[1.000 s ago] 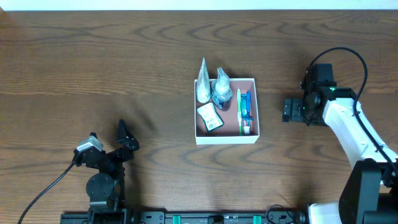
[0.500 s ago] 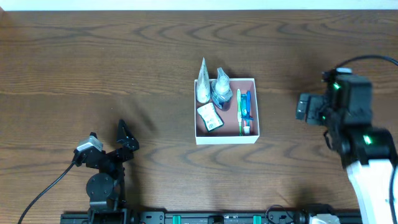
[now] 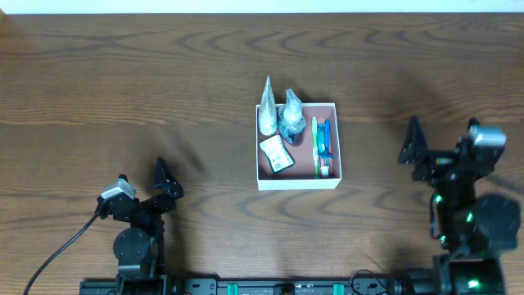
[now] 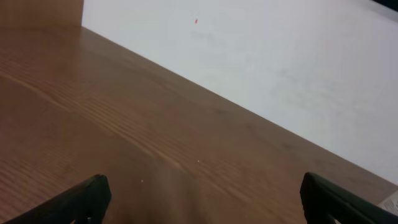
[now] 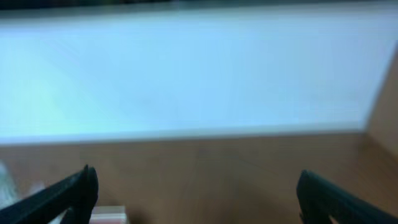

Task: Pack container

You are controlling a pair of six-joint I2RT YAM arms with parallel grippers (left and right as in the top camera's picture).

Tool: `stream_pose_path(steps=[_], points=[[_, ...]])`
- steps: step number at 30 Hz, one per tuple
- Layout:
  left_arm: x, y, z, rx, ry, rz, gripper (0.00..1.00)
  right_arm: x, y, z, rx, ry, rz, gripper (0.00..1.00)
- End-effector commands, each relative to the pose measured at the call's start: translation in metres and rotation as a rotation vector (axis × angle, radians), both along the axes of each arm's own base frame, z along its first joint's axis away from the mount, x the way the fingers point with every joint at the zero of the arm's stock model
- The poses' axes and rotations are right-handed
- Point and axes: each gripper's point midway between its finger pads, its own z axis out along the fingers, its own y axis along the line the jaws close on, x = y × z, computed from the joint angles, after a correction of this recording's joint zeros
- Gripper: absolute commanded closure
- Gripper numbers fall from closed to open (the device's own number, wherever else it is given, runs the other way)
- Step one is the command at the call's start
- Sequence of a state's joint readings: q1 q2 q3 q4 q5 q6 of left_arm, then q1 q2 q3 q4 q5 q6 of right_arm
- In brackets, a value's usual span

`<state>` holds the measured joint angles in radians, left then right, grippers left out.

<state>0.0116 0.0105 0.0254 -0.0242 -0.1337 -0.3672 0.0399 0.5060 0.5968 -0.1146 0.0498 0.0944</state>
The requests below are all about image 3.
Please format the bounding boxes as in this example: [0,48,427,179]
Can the blue disposable razor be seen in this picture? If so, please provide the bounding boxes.
[317,119,333,159]

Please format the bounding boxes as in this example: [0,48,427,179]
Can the red green toothpaste tube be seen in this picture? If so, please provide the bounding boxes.
[316,120,331,178]

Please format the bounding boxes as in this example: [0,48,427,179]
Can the green white toothbrush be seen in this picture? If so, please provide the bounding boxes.
[311,117,319,179]

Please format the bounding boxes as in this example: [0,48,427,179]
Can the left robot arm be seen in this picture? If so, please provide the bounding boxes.
[95,157,183,294]

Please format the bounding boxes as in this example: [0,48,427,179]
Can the clear blue soap pump bottle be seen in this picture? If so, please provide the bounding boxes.
[278,88,306,146]

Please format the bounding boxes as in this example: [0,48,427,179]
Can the black mounting rail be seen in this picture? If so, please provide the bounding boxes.
[79,276,435,295]

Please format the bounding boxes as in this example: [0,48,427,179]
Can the green white labelled packet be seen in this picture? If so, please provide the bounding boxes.
[259,134,295,174]

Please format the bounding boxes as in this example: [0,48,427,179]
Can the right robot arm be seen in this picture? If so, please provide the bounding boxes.
[398,116,521,294]

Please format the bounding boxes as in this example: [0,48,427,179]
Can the white box with pink interior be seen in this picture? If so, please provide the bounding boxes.
[255,102,342,191]

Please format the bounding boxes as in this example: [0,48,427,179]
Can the white squeeze tube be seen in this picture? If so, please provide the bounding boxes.
[258,76,278,136]

